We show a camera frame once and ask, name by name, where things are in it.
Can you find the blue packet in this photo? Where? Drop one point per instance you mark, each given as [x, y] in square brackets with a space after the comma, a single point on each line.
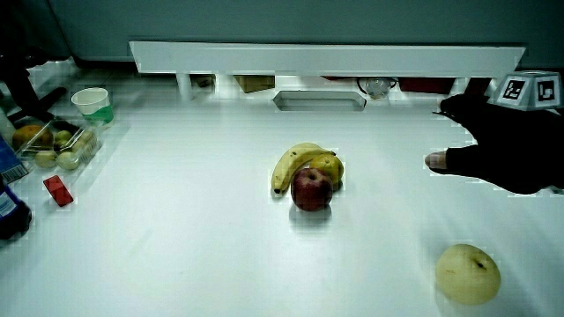
[8, 163]

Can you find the brown cardboard box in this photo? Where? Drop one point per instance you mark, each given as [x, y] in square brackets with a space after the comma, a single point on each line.
[254, 83]

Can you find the red apple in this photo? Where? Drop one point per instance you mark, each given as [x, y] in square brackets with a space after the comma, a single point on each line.
[311, 190]

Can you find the white desk shelf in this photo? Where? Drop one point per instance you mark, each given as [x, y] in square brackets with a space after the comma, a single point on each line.
[326, 59]

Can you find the white and green paper cup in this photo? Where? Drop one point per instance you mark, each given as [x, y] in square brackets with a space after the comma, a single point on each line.
[93, 105]

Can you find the yellow banana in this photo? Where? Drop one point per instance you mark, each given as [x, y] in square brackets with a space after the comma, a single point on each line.
[288, 163]

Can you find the small green fruit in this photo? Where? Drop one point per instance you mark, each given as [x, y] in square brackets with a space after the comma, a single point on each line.
[68, 160]
[63, 135]
[45, 159]
[86, 138]

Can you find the dark blue bottle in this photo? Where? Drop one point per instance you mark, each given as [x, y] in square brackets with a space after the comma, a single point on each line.
[11, 213]

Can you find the clear glass jar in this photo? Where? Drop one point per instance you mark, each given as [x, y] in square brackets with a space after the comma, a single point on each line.
[377, 86]

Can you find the yellow orange fruit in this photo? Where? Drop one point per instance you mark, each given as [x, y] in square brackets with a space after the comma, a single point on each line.
[330, 166]

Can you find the black stand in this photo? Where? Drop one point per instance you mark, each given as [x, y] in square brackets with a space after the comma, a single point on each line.
[20, 66]

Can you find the orange-brown mango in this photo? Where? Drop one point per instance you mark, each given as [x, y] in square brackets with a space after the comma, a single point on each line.
[30, 135]

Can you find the pale yellow pear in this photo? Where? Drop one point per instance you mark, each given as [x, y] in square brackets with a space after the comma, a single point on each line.
[467, 275]

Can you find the person's right hand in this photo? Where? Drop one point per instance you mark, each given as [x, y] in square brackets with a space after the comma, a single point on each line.
[506, 149]

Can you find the clear plastic fruit container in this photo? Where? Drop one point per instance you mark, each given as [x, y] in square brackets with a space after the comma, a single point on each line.
[83, 152]

